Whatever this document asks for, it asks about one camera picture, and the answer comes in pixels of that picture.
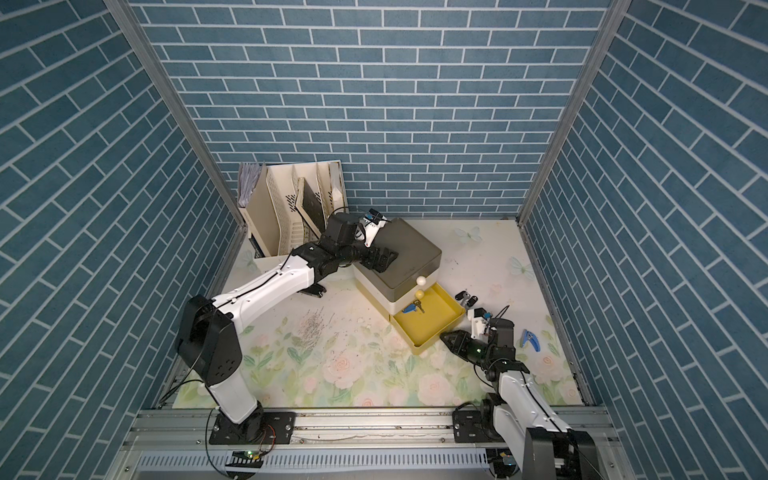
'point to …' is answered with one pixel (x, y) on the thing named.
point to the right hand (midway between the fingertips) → (447, 338)
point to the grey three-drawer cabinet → (415, 269)
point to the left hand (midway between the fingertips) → (392, 250)
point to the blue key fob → (526, 334)
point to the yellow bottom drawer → (417, 330)
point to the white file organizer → (271, 216)
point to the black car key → (462, 296)
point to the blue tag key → (413, 307)
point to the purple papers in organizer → (248, 174)
